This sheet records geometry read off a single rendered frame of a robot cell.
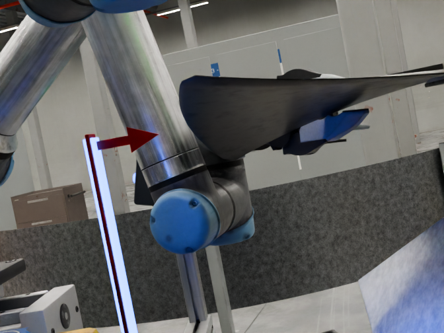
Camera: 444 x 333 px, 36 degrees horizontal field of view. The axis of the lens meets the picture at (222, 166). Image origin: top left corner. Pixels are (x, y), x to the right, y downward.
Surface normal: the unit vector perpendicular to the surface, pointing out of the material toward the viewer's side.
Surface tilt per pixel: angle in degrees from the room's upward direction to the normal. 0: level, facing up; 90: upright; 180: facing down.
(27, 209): 90
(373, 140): 90
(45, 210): 90
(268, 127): 160
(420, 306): 55
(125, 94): 93
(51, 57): 128
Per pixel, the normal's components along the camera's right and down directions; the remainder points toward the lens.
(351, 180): 0.33, -0.01
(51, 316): 0.98, -0.18
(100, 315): -0.36, 0.12
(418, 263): -0.79, -0.40
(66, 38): 0.38, 0.59
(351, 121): -0.37, 0.57
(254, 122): 0.20, 0.94
